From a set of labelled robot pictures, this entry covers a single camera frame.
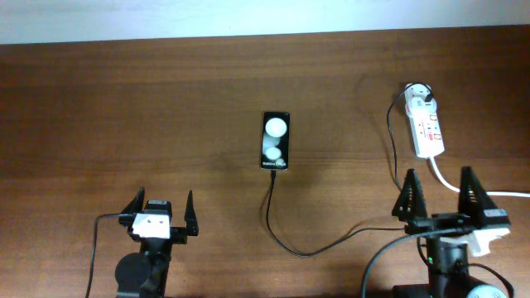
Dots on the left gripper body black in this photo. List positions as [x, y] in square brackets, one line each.
[178, 233]

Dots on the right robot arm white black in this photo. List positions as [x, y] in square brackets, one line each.
[448, 273]

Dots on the white power strip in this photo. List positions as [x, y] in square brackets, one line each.
[426, 130]

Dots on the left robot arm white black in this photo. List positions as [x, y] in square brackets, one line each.
[144, 273]

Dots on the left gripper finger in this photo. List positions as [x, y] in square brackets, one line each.
[192, 227]
[134, 207]

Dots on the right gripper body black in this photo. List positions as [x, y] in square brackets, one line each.
[440, 221]

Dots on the white charger adapter plug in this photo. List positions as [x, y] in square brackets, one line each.
[419, 107]

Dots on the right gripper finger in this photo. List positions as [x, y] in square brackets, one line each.
[410, 204]
[476, 204]

